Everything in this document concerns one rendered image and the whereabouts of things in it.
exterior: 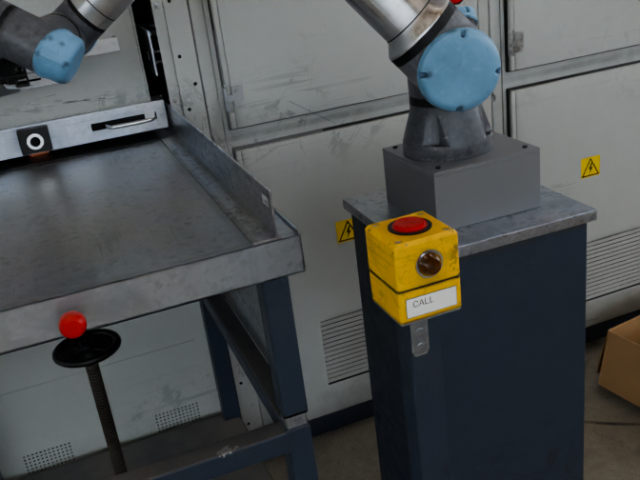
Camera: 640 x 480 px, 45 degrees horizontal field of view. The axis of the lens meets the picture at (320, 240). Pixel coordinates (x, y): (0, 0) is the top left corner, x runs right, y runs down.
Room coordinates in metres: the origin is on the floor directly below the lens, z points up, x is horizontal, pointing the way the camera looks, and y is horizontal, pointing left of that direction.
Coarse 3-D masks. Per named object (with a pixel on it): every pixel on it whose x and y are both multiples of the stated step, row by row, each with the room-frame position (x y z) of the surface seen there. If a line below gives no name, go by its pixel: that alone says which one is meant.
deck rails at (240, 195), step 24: (168, 144) 1.53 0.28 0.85; (192, 144) 1.41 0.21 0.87; (192, 168) 1.33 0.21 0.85; (216, 168) 1.24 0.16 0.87; (240, 168) 1.07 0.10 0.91; (216, 192) 1.17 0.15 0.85; (240, 192) 1.10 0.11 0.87; (264, 192) 0.97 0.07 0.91; (240, 216) 1.04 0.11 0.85; (264, 216) 0.99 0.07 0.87; (264, 240) 0.94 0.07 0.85
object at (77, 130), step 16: (96, 112) 1.57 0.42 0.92; (112, 112) 1.58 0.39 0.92; (128, 112) 1.59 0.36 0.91; (160, 112) 1.61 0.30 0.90; (16, 128) 1.52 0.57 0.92; (48, 128) 1.54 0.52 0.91; (64, 128) 1.55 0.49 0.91; (80, 128) 1.56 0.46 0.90; (96, 128) 1.57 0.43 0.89; (128, 128) 1.59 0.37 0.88; (144, 128) 1.60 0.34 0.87; (160, 128) 1.61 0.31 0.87; (0, 144) 1.51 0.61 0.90; (16, 144) 1.52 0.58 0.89; (64, 144) 1.55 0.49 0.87; (80, 144) 1.56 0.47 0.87; (0, 160) 1.51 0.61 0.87
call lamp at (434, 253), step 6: (426, 252) 0.76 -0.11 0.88; (432, 252) 0.76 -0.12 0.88; (438, 252) 0.76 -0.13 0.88; (420, 258) 0.75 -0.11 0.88; (426, 258) 0.75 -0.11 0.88; (432, 258) 0.75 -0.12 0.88; (438, 258) 0.75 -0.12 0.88; (420, 264) 0.75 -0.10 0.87; (426, 264) 0.75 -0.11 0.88; (432, 264) 0.75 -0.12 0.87; (438, 264) 0.75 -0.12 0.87; (420, 270) 0.75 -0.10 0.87; (426, 270) 0.75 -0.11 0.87; (432, 270) 0.75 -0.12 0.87; (438, 270) 0.75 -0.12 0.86; (426, 276) 0.76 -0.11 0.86; (432, 276) 0.76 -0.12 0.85
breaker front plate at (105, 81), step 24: (24, 0) 1.56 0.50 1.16; (48, 0) 1.57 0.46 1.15; (120, 24) 1.61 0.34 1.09; (120, 48) 1.61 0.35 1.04; (96, 72) 1.59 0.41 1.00; (120, 72) 1.60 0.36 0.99; (24, 96) 1.54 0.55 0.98; (48, 96) 1.56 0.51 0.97; (72, 96) 1.57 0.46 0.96; (96, 96) 1.59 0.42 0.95; (120, 96) 1.60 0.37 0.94; (144, 96) 1.62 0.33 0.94; (0, 120) 1.53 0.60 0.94; (24, 120) 1.54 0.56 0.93
